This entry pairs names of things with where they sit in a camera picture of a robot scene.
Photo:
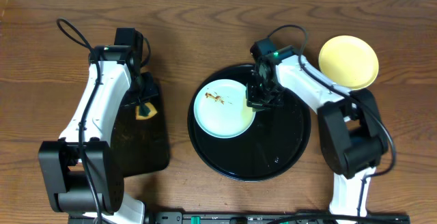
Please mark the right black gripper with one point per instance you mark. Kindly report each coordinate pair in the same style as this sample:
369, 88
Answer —
261, 98

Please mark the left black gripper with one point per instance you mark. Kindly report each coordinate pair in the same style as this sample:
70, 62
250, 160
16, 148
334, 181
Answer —
147, 92

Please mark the yellow green sponge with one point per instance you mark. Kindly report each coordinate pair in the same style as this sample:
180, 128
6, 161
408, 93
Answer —
145, 111

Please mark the light blue plate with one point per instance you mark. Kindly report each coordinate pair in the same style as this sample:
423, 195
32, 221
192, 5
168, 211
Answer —
220, 109

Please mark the yellow plate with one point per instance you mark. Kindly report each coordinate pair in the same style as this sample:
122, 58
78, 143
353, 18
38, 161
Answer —
349, 61

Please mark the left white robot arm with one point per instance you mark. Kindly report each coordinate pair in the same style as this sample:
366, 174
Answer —
80, 173

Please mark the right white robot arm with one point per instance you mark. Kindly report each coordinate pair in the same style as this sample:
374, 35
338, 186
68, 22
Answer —
352, 135

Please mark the black round tray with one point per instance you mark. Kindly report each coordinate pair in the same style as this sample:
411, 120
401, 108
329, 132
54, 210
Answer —
272, 144

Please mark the black rectangular tray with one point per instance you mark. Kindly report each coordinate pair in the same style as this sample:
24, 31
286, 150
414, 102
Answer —
141, 146

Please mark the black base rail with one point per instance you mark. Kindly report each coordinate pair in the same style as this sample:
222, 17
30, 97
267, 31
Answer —
202, 218

